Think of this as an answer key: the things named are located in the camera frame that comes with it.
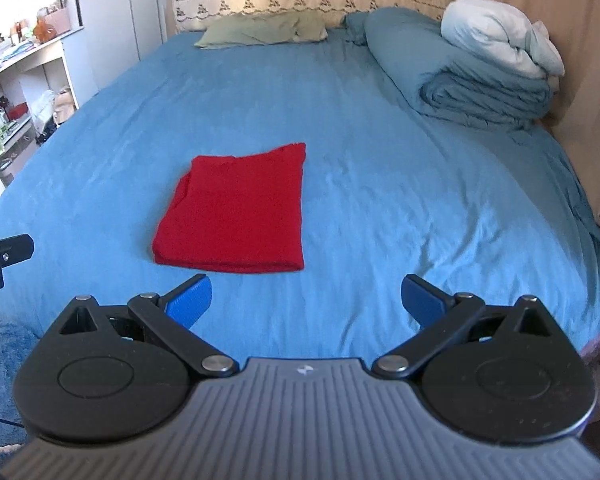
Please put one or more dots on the blue bed sheet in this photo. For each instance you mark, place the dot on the blue bed sheet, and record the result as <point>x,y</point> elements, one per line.
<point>386,192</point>

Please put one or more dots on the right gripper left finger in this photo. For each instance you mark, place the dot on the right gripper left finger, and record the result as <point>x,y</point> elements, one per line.
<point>104,374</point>

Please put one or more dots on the orange item on desk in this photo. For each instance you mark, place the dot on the orange item on desk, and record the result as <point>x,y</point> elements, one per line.
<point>43,32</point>

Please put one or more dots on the white shelf desk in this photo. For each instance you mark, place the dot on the white shelf desk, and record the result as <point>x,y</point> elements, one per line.
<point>61,62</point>

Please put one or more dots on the red knit sweater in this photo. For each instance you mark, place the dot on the red knit sweater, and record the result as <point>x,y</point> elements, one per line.
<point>236,214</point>

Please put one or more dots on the blue fluffy rug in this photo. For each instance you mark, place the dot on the blue fluffy rug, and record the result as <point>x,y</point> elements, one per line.
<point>16,343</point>

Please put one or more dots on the green pillow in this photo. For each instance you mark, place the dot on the green pillow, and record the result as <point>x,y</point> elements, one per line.
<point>237,30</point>

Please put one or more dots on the white folded blanket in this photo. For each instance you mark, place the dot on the white folded blanket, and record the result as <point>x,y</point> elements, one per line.
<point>503,35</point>

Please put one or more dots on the blue rolled duvet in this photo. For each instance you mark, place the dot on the blue rolled duvet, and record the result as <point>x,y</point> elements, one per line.
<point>443,81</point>

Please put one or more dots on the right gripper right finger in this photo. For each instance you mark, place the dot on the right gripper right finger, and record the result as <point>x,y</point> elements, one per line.
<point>504,374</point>

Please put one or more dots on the white grey wardrobe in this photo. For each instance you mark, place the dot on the white grey wardrobe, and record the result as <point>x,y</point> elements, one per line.
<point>118,35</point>

